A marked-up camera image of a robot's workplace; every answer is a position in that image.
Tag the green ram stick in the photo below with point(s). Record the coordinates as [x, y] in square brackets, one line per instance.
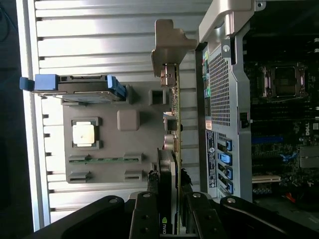
[107, 159]

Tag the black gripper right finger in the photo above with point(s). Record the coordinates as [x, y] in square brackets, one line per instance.
[207, 219]

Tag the hard disk with blue caddy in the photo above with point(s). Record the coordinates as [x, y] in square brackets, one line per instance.
[82, 85]

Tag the metal cpu socket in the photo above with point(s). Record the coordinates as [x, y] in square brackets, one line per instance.
[284, 81]

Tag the green motherboard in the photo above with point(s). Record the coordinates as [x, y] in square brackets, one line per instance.
[274, 154]

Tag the grey plastic parts rack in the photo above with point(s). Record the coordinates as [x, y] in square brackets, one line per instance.
[112, 149]

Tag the black open pc case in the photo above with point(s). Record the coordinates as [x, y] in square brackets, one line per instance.
[239, 87]

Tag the white pci expansion slot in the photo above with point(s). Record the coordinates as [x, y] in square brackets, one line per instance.
[265, 178]

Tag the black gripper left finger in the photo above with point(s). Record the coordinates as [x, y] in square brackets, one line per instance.
[144, 219]

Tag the silver finned heat sink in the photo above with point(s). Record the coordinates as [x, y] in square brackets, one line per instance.
[310, 156]

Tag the silver cpu chip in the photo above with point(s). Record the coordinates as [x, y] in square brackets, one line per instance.
[84, 134]

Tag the blue slot retention clip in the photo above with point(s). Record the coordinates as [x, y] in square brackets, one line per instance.
[230, 187]
[223, 158]
[229, 171]
[229, 146]

